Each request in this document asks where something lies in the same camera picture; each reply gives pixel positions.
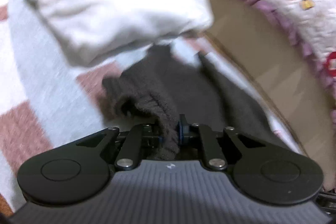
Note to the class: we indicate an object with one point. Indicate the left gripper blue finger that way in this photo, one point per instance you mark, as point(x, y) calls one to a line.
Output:
point(183, 128)

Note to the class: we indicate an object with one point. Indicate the dark brown knit sweater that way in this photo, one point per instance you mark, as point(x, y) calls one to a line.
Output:
point(163, 88)

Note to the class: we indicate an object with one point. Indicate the checkered white pink rug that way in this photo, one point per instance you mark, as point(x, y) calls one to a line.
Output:
point(45, 100)

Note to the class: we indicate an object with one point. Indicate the folded white garment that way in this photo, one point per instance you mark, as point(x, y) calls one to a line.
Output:
point(88, 29)

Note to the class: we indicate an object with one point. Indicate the beige bed frame side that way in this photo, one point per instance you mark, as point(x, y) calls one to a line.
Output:
point(279, 70)

